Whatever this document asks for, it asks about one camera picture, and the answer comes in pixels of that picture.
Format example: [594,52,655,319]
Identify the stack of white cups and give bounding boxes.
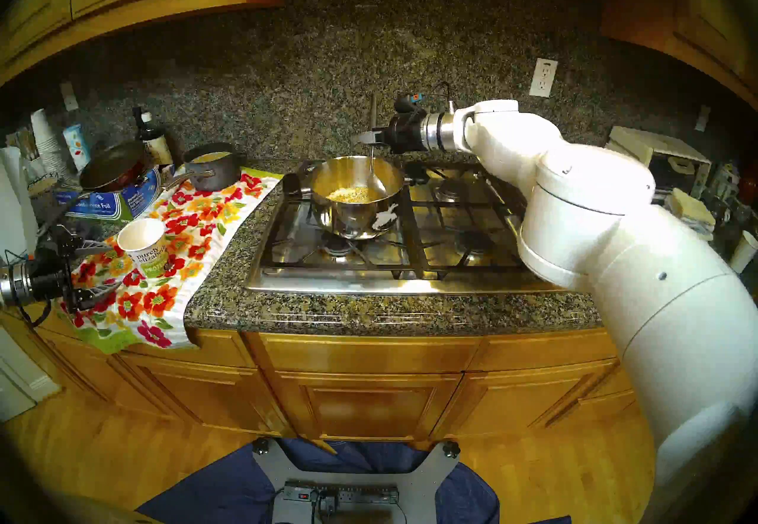
[30,108,69,177]

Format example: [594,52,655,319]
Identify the white paper towel roll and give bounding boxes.
[0,147,36,263]

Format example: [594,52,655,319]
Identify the dark frying pan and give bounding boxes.
[37,140,152,236]

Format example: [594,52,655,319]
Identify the braided right gripper cable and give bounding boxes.
[422,82,454,113]

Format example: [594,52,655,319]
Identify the stainless steel pot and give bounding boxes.
[281,156,409,240]

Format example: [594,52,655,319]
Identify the white capped dark bottle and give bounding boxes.
[142,112,174,165]

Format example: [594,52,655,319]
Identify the green white paper oats cup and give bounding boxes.
[117,217,169,279]

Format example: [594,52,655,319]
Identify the white toaster oven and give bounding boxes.
[605,125,712,192]

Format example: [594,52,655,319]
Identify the steel gas cooktop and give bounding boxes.
[246,159,569,295]

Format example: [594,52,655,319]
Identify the blue foil box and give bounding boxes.
[52,166,163,223]

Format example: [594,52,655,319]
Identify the wooden lower cabinets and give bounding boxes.
[0,310,652,446]

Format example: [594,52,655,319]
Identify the patterned paper cup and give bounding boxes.
[62,124,91,170]

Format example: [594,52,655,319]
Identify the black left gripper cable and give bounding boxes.
[18,298,54,328]

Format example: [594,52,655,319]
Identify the grey power strip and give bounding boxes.
[283,484,400,506]

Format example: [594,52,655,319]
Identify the small dark saucepan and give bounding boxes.
[166,142,243,192]

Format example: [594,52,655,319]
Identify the folded dish towels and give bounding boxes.
[669,188,717,242]

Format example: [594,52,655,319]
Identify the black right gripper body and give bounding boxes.
[385,110,428,153]

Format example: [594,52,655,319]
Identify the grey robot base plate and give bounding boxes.
[253,439,461,524]

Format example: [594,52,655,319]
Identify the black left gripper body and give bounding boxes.
[25,230,83,306]

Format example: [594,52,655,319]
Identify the blue cloth cover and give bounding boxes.
[136,439,572,524]

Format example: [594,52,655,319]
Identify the tall white cup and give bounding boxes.
[730,230,758,275]

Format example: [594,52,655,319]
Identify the white wall outlet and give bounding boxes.
[529,57,558,98]

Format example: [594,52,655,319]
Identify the floral kitchen towel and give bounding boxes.
[56,168,284,355]

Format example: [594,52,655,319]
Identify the black handled metal spoon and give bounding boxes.
[366,92,388,198]

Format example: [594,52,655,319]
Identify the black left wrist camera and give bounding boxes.
[30,245,70,266]

